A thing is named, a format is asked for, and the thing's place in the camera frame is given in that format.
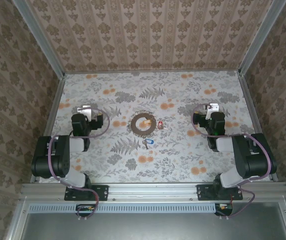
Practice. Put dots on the round keyring disc with rings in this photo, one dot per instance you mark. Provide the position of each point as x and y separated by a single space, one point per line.
135 125

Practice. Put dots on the key with red tag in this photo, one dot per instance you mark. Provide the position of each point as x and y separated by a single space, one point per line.
160 124

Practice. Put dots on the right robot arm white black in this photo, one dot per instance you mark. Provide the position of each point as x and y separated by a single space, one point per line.
248 160

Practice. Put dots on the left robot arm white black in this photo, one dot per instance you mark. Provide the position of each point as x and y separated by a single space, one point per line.
63 162

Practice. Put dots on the key with blue tag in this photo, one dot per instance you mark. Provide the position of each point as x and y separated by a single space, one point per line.
149 142

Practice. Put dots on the grey steel panel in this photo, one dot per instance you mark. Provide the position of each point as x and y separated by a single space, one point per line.
145 227

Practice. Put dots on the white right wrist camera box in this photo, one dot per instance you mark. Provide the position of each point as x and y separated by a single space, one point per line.
214 107

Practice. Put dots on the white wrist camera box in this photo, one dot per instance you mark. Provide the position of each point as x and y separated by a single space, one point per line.
214 107
85 110

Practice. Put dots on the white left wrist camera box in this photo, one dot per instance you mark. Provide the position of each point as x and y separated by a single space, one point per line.
85 110

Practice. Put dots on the aluminium table side rail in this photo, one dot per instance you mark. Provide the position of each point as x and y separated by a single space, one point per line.
250 100
55 100

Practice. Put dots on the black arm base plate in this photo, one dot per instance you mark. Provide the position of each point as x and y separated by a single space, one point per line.
100 193
204 193

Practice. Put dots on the aluminium front frame rail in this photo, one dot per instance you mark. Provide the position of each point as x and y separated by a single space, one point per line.
153 192

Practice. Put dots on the aluminium frame post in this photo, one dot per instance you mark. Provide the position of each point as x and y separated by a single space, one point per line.
40 37
260 37

